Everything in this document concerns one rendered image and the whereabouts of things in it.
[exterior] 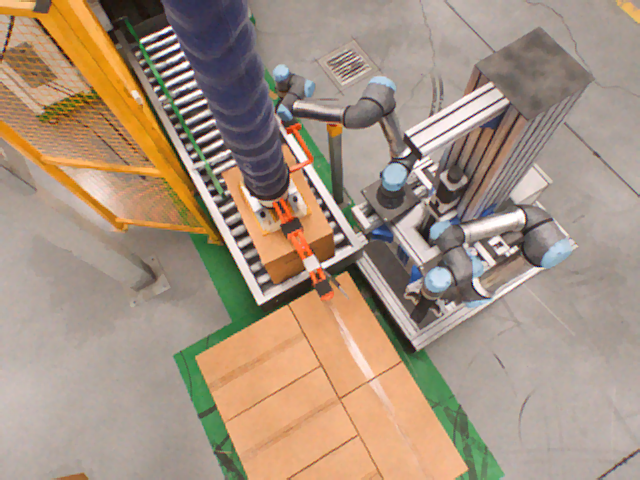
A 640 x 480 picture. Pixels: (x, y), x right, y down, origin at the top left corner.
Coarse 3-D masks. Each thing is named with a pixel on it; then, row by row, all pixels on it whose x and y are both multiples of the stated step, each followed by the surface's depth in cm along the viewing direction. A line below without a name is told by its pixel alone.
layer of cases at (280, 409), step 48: (336, 288) 280; (240, 336) 273; (288, 336) 271; (336, 336) 270; (384, 336) 268; (240, 384) 264; (288, 384) 263; (336, 384) 261; (384, 384) 259; (240, 432) 255; (288, 432) 254; (336, 432) 252; (384, 432) 251; (432, 432) 250
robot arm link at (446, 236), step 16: (512, 208) 174; (528, 208) 174; (448, 224) 162; (464, 224) 164; (480, 224) 166; (496, 224) 168; (512, 224) 171; (528, 224) 173; (448, 240) 160; (464, 240) 163
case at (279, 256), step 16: (288, 160) 265; (224, 176) 264; (240, 192) 260; (304, 192) 258; (240, 208) 257; (320, 208) 254; (256, 224) 253; (304, 224) 251; (320, 224) 251; (256, 240) 250; (272, 240) 249; (288, 240) 249; (320, 240) 251; (272, 256) 246; (288, 256) 250; (304, 256) 261; (320, 256) 274; (272, 272) 261; (288, 272) 273
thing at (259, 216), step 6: (240, 186) 259; (246, 192) 257; (246, 198) 256; (246, 204) 256; (252, 210) 254; (264, 210) 253; (270, 210) 253; (258, 216) 252; (264, 216) 250; (270, 216) 251; (258, 222) 251; (264, 228) 249; (264, 234) 248
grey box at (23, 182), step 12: (0, 144) 196; (0, 156) 190; (12, 156) 201; (0, 168) 187; (12, 168) 194; (24, 168) 206; (12, 180) 195; (24, 180) 199; (24, 192) 203; (36, 192) 207
